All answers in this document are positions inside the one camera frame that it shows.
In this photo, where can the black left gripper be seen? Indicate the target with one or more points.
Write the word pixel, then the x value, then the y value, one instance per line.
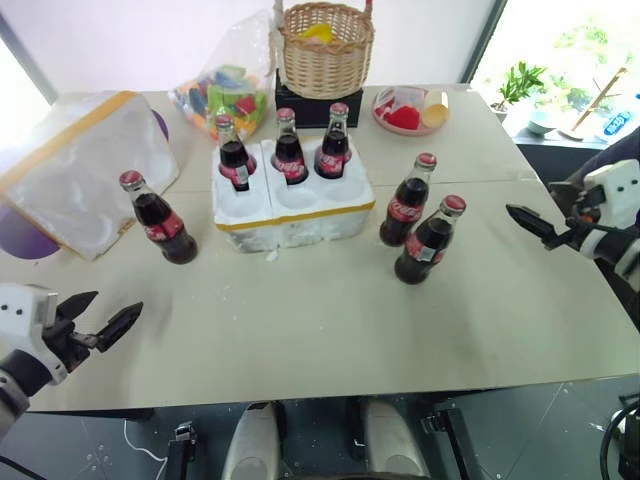
pixel 64 345

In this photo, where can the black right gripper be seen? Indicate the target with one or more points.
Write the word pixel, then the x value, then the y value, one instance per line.
pixel 590 210

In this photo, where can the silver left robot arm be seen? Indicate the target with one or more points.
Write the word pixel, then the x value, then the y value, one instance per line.
pixel 12 382

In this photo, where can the glass cola bottle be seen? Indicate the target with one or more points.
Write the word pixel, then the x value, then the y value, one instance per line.
pixel 290 152
pixel 427 242
pixel 235 155
pixel 406 205
pixel 332 150
pixel 160 220

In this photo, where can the white foam lid yellow tape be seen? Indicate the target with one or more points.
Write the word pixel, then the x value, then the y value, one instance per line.
pixel 85 170

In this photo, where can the white foam bottle tray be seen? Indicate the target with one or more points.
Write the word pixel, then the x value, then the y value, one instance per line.
pixel 300 220

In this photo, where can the black box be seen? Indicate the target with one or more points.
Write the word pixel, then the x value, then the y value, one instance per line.
pixel 320 107

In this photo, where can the pale green bowl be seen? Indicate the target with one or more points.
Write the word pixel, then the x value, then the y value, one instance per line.
pixel 539 122

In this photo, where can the wooden stick stand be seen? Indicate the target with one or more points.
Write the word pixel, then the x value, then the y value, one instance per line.
pixel 595 102

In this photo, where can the green potted plant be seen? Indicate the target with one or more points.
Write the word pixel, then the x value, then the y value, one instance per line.
pixel 517 82

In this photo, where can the yellow cup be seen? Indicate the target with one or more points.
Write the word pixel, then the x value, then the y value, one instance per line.
pixel 435 109

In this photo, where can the pink plate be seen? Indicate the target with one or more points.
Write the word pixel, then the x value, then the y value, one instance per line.
pixel 405 125

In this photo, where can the red toy food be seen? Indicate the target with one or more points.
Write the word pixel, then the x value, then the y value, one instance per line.
pixel 404 117

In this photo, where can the grey rounded robot leg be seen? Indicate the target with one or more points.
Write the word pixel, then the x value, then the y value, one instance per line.
pixel 392 440
pixel 252 445

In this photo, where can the plastic bag of colourful toys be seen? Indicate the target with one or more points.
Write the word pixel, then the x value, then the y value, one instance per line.
pixel 225 95

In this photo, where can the woven wicker basket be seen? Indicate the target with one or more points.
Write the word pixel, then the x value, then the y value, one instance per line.
pixel 327 60

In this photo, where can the yellow toy piece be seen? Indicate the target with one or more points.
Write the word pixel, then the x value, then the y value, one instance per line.
pixel 317 34

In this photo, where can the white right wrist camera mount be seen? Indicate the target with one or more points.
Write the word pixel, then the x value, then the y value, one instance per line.
pixel 617 200

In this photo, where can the black table leg frame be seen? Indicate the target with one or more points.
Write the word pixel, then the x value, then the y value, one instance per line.
pixel 452 442
pixel 182 452

